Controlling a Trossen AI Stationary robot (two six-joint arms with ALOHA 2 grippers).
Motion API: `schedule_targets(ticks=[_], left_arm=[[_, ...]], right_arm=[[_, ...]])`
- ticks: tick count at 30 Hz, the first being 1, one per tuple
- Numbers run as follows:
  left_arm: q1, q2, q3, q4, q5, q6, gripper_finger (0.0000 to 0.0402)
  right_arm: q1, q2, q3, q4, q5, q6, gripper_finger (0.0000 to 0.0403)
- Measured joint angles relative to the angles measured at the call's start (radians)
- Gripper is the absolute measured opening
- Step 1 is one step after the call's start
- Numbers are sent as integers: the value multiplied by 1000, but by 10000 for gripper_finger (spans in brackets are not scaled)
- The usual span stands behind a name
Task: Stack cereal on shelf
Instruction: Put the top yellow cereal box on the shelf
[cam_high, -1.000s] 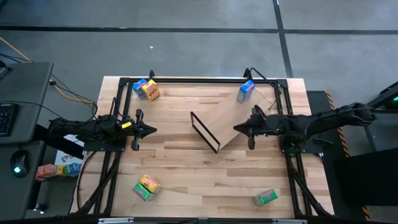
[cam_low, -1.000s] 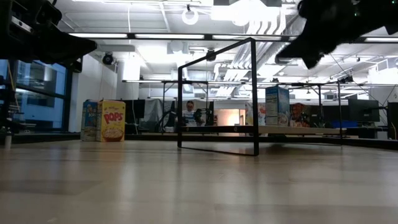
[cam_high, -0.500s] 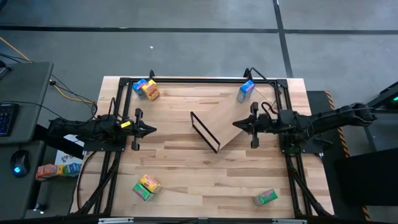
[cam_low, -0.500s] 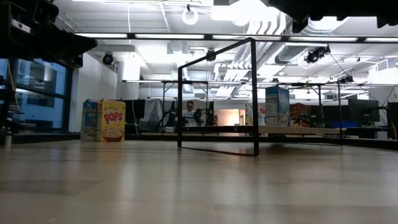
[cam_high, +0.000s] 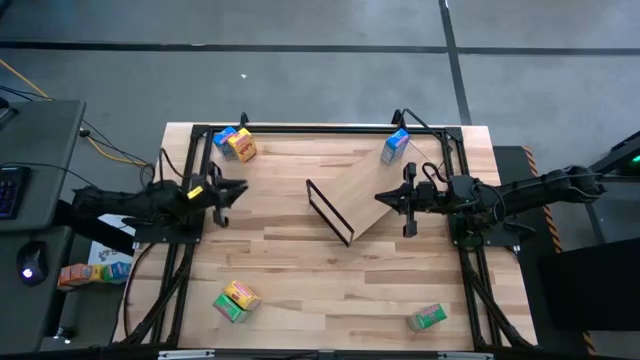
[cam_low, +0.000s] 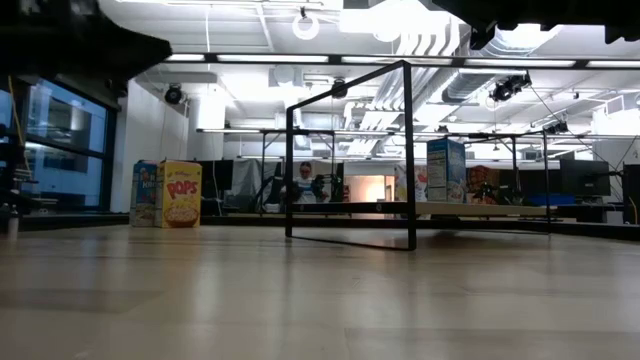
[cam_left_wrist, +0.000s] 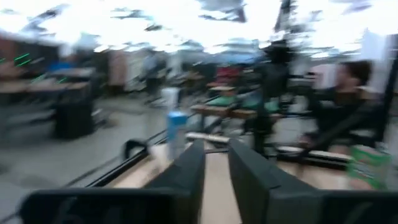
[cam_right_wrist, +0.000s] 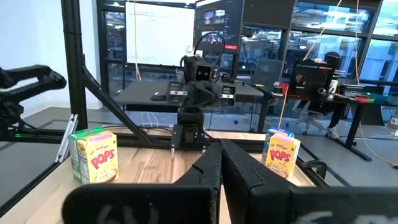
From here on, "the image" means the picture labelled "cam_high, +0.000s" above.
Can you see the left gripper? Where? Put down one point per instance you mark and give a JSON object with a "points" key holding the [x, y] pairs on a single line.
{"points": [[207, 195]]}

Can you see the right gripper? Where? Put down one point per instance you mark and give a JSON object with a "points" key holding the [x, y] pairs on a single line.
{"points": [[427, 197]]}

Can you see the blue Frosted Flakes cereal box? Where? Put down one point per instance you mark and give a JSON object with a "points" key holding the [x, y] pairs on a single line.
{"points": [[395, 145], [224, 140]]}

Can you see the green Apple Jacks cereal box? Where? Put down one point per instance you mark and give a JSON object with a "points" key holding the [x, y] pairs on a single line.
{"points": [[227, 307], [427, 316]]}

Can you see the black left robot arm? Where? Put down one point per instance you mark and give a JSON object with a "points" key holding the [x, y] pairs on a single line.
{"points": [[135, 200]]}

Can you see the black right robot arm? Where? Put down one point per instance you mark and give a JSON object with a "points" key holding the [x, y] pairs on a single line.
{"points": [[540, 190]]}

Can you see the teal cereal box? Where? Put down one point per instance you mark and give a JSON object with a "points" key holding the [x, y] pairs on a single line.
{"points": [[116, 271]]}

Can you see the small yellow cereal box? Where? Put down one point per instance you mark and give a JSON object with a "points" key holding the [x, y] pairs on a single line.
{"points": [[96, 272]]}

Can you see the yellow tape tag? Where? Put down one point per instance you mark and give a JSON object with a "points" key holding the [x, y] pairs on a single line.
{"points": [[195, 193]]}

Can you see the black hazard-striped floor mat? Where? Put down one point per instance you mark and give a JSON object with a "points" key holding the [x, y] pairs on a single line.
{"points": [[510, 165]]}

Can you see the white printed paper sheet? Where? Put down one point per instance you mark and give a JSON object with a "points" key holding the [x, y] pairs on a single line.
{"points": [[107, 252]]}

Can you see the grey desk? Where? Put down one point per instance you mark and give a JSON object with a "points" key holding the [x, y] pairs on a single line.
{"points": [[25, 315], [45, 145]]}

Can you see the black computer mouse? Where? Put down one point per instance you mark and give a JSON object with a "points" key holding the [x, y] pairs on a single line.
{"points": [[32, 260]]}

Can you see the black rectangular panel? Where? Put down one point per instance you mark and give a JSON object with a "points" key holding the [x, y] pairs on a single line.
{"points": [[590, 285]]}

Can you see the black backlit keyboard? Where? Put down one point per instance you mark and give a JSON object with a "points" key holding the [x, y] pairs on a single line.
{"points": [[12, 192]]}

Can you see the black stand with green light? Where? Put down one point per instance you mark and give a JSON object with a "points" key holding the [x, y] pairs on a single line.
{"points": [[625, 152]]}

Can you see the wooden shelf with black frame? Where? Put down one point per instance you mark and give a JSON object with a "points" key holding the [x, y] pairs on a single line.
{"points": [[360, 195]]}

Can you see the black aluminium table frame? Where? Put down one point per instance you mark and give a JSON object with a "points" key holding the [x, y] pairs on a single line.
{"points": [[325, 129]]}

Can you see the grey metal bracket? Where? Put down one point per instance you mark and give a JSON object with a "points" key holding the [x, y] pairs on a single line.
{"points": [[465, 356], [185, 354]]}

